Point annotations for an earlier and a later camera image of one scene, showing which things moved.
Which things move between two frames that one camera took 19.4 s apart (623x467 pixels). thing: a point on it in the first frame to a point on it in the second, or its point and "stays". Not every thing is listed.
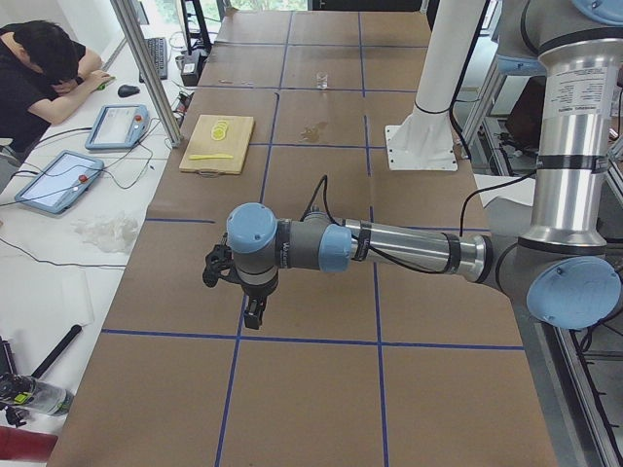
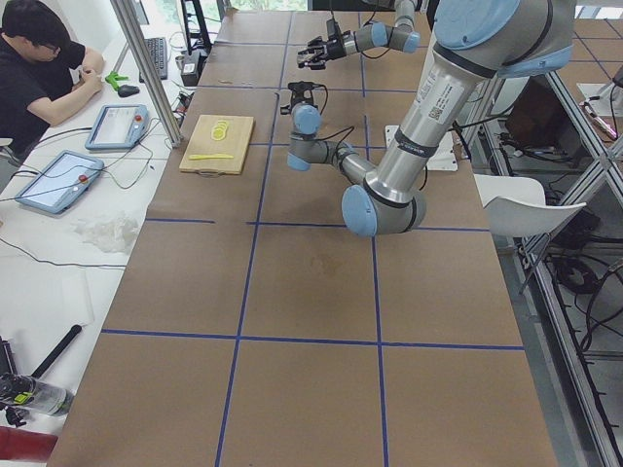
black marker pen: [74, 333] stays
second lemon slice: [225, 129] stays
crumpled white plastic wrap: [113, 233] stays
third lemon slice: [226, 125] stays
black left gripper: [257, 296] to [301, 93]
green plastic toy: [102, 86] to [114, 77]
